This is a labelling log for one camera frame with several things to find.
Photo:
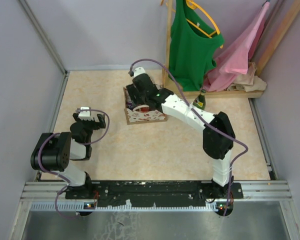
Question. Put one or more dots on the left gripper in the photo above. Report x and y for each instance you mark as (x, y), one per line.
(101, 124)

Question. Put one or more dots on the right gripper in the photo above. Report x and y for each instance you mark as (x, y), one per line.
(133, 91)

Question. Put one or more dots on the red cola can front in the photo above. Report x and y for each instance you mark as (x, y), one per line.
(142, 108)

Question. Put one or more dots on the green glass bottle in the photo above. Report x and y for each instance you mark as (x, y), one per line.
(200, 100)

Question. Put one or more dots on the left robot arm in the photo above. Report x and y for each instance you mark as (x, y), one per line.
(54, 153)

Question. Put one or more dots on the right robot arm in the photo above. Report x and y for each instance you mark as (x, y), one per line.
(211, 126)

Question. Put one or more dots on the canvas tote bag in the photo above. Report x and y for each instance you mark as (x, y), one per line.
(137, 117)

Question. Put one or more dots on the purple soda can left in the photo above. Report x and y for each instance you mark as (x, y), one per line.
(129, 104)

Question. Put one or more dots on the green tank top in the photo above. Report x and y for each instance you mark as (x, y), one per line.
(189, 66)

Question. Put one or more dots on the wooden clothes rack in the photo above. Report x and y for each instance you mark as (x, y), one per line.
(278, 25)

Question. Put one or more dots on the pink shirt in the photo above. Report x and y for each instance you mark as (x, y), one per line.
(234, 61)

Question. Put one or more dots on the yellow clothes hanger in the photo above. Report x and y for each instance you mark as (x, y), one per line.
(190, 26)

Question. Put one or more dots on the beige cloth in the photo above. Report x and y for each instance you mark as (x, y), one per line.
(248, 82)

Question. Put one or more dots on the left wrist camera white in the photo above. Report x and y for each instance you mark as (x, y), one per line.
(84, 113)

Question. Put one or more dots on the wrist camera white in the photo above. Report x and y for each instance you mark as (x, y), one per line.
(136, 72)
(84, 113)

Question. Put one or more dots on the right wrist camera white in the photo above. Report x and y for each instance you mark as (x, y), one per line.
(136, 72)

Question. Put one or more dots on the white cable duct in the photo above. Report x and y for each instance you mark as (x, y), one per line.
(85, 207)

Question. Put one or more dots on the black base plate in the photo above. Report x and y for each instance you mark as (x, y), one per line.
(147, 201)

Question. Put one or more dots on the aluminium rail frame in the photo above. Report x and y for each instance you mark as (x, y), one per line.
(256, 190)

